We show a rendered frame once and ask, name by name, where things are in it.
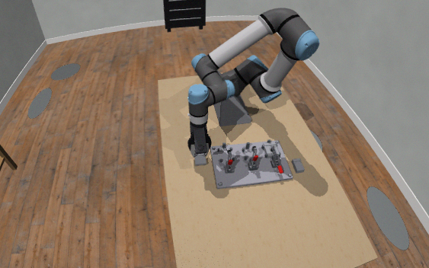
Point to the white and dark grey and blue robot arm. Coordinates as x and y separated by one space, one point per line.
299 42

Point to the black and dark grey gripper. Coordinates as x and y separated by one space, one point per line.
190 142

